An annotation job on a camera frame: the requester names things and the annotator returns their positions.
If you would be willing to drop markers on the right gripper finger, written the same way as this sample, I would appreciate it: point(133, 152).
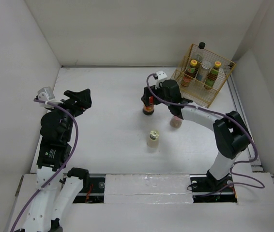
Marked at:
point(146, 97)
point(175, 111)

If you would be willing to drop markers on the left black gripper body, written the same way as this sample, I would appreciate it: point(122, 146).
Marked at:
point(68, 132)

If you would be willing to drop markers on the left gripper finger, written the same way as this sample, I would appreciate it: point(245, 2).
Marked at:
point(80, 99)
point(74, 105)

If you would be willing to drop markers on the pink-cap spice shaker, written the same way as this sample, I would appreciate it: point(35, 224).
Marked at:
point(176, 122)

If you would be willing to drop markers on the red-lid chili sauce jar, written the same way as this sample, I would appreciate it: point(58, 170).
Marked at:
point(148, 107)

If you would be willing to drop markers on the yellow-cap red-label sauce bottle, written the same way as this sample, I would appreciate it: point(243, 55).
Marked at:
point(189, 73)

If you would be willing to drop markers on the silver-cap salt shaker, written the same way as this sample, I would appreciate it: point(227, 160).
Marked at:
point(203, 71)

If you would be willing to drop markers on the dark soy sauce bottle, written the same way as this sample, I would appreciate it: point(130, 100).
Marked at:
point(199, 53)

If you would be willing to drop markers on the yellow-cap green-label sauce bottle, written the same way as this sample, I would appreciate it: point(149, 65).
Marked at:
point(212, 75)

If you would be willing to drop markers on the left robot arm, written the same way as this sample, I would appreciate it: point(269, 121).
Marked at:
point(56, 189)

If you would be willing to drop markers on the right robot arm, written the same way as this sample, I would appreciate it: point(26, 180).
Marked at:
point(231, 135)

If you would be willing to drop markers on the beige squeeze bottle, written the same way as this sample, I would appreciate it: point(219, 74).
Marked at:
point(153, 139)

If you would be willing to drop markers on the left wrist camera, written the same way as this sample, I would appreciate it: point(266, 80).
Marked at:
point(46, 95)

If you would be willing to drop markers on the yellow wire rack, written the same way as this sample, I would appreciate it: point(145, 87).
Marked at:
point(196, 90)

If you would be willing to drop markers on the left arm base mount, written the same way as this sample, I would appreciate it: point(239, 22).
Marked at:
point(93, 190)

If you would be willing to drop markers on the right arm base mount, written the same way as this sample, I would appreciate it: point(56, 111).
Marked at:
point(204, 192)

